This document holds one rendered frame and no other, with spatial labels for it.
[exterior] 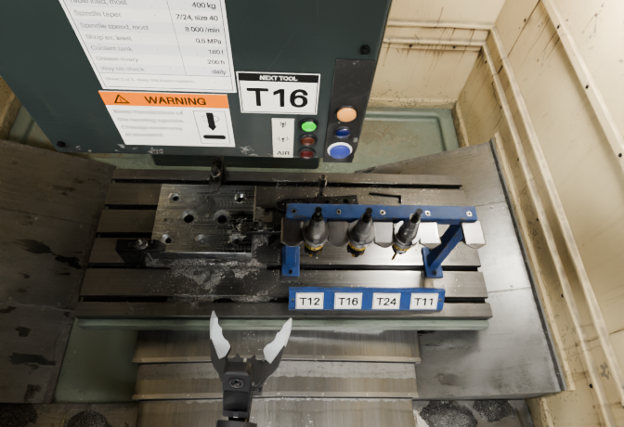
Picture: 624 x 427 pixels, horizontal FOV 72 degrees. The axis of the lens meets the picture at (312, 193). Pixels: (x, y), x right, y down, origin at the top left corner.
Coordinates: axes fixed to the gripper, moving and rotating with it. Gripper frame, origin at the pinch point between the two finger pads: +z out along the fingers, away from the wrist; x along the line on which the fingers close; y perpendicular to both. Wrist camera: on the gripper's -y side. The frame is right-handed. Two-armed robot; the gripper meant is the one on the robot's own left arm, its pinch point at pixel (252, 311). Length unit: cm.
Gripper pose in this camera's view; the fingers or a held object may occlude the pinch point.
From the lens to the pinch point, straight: 86.1
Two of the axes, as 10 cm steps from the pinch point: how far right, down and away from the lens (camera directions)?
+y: -0.6, 5.2, 8.5
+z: 0.7, -8.5, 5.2
